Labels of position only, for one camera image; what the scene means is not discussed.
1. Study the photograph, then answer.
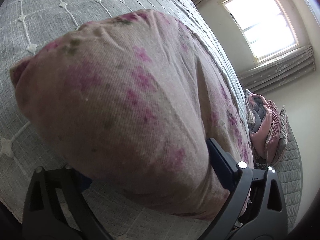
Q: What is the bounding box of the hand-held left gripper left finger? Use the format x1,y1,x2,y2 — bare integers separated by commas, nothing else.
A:
22,166,113,240

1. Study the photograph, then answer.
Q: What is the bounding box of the grey quilted headboard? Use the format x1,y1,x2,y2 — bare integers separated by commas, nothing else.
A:
272,122,305,233

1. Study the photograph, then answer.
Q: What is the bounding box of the folded pink grey quilt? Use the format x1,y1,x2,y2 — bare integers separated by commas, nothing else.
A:
246,89,268,137

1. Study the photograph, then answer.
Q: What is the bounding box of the pink floral padded jacket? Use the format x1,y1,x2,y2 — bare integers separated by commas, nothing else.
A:
10,9,252,222

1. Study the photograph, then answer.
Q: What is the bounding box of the bed with grey bedspread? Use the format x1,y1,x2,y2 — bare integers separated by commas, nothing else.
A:
0,0,248,240

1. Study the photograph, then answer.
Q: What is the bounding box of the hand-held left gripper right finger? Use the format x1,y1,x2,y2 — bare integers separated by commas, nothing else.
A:
204,138,288,240

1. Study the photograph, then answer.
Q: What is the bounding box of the window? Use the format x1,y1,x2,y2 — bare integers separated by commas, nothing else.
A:
222,0,300,65

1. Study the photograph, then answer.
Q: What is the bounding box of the pink velvet pillow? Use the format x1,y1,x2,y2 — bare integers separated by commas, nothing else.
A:
250,94,281,166

